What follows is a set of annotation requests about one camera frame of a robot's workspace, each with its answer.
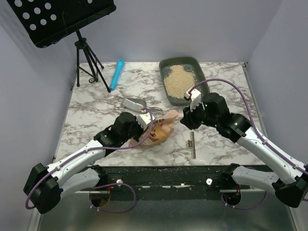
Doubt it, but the silver metal litter scoop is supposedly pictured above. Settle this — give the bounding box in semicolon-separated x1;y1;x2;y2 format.
122;98;163;113

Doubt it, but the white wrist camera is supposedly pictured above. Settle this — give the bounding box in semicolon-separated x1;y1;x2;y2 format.
184;88;202;112
136;108;155;130

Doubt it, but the blue cylindrical handle tool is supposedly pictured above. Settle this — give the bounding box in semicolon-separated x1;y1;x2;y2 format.
110;59;125;90

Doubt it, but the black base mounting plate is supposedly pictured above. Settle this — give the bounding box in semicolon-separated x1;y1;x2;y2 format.
90;165;248;201

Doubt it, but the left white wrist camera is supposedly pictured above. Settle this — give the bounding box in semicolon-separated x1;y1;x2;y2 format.
136;108;155;130

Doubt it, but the black perforated music stand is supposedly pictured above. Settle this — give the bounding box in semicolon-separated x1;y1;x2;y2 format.
8;0;116;87

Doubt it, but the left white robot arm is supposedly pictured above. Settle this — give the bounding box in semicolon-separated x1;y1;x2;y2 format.
23;109;154;214

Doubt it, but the dark green litter tray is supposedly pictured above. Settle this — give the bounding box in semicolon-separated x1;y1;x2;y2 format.
159;56;205;106

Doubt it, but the aluminium extrusion rail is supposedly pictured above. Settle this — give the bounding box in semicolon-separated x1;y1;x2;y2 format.
219;186;267;193

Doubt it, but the orange cat litter bag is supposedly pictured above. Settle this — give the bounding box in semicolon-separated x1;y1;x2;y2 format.
135;110;179;148

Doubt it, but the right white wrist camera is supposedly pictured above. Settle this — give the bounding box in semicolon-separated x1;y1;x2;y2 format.
184;88;202;112

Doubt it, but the beige litter pile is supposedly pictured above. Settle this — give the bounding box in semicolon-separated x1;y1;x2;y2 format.
164;65;196;99

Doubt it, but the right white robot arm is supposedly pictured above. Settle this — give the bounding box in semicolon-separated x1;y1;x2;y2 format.
180;89;308;208

